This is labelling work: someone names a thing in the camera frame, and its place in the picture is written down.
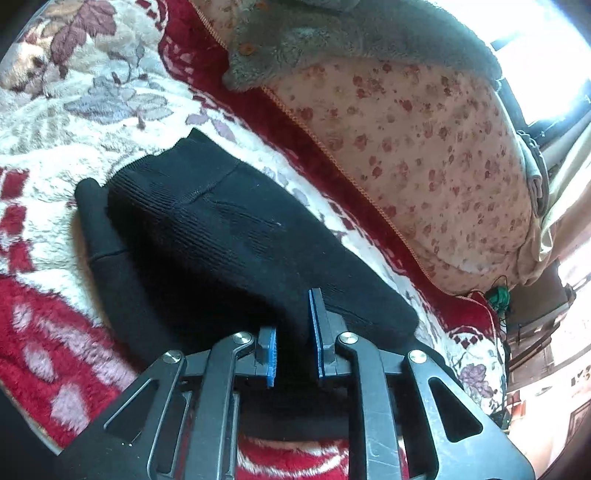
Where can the red white floral blanket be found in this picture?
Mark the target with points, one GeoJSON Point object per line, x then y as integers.
{"type": "Point", "coordinates": [88, 87]}

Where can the green object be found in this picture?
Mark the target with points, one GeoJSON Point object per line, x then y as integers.
{"type": "Point", "coordinates": [499, 299]}

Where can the black pants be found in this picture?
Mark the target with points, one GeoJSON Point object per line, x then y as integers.
{"type": "Point", "coordinates": [192, 245]}

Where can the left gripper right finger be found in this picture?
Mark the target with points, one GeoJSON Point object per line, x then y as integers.
{"type": "Point", "coordinates": [397, 400]}

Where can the grey knit sweater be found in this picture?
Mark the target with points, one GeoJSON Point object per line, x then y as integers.
{"type": "Point", "coordinates": [272, 38]}

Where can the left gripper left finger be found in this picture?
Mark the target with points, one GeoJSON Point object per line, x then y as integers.
{"type": "Point", "coordinates": [178, 419]}

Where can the floral beige quilt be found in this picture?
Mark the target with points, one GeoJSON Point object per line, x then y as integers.
{"type": "Point", "coordinates": [435, 151]}

